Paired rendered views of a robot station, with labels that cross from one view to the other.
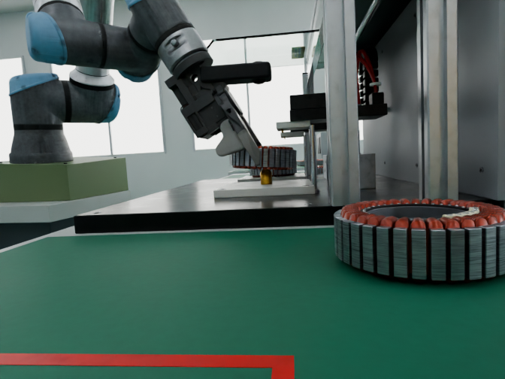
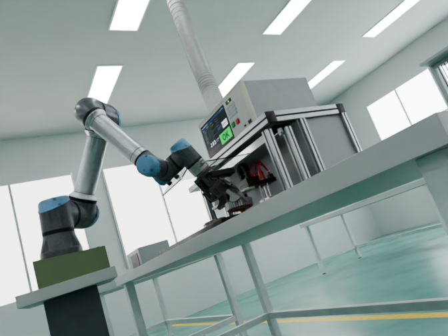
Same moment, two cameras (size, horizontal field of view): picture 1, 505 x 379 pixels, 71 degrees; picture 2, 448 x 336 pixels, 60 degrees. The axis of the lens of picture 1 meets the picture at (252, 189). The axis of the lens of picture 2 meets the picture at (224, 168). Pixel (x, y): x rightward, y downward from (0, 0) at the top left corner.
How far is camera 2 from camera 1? 1.13 m
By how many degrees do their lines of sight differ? 43
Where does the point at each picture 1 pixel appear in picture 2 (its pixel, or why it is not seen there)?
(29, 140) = (67, 238)
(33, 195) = (79, 273)
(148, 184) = not seen: outside the picture
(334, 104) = (282, 171)
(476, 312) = not seen: hidden behind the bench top
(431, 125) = (304, 173)
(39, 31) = (155, 161)
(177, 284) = not seen: hidden behind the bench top
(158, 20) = (193, 155)
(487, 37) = (305, 151)
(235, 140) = (236, 195)
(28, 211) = (100, 274)
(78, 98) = (83, 209)
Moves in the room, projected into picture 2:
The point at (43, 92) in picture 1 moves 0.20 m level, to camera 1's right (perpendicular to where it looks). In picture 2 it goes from (69, 206) to (118, 197)
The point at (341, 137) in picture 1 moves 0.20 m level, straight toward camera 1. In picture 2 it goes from (286, 179) to (315, 161)
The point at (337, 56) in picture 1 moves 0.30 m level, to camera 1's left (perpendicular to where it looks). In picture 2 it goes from (279, 158) to (215, 168)
